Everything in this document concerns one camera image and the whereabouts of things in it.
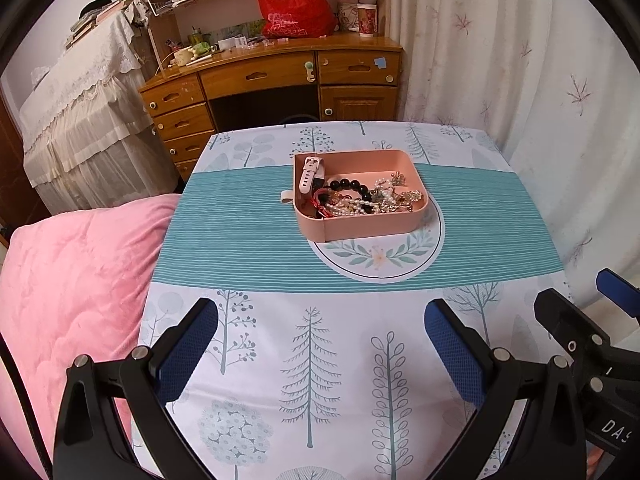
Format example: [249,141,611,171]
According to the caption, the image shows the flower hair pin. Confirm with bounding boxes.
[390,171,406,186]

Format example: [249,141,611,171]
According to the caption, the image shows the pink plastic tray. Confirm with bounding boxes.
[291,150,430,243]

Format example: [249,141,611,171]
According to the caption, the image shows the black bead bracelet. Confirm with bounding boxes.
[316,178,377,214]

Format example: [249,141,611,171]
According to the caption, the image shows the red string bracelet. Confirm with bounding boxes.
[310,192,334,219]

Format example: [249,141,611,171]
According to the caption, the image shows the pink strap smart watch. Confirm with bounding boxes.
[298,156,326,195]

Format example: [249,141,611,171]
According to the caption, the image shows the pink quilt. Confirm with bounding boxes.
[1,194,179,450]

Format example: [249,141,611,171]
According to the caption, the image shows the tree print tablecloth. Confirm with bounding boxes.
[140,122,568,479]

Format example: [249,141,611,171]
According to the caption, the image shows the white floral curtain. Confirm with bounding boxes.
[381,0,639,306]

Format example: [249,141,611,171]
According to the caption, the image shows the cream lace cover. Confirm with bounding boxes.
[20,0,179,214]

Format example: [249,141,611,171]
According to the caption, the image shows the wooden desk with drawers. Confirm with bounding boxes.
[139,32,402,179]

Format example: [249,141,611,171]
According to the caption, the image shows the red paper cup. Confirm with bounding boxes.
[357,3,378,38]

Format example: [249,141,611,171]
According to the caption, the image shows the red plastic bag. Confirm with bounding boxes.
[257,0,337,39]

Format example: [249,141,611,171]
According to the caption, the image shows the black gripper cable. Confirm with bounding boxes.
[0,331,54,480]

